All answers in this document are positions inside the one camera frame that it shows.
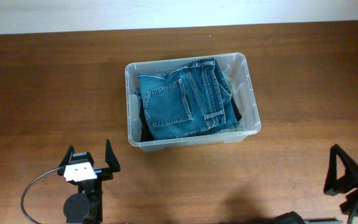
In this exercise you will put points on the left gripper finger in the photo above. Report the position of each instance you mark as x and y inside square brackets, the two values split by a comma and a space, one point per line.
[67, 158]
[110, 158]

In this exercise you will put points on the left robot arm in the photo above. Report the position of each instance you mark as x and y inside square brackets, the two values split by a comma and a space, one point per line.
[86, 206]

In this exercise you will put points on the black shorts red waistband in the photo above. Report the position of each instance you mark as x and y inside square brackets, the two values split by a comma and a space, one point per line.
[236, 110]

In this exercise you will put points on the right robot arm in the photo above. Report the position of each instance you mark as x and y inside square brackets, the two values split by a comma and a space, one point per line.
[319, 182]

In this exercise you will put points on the black Nike garment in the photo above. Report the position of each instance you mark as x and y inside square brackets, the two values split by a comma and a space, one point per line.
[146, 135]

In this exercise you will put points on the dark blue jeans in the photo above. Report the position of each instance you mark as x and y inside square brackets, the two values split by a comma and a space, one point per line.
[192, 100]

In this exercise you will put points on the clear plastic storage bin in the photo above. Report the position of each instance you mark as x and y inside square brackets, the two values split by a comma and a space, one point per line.
[234, 66]

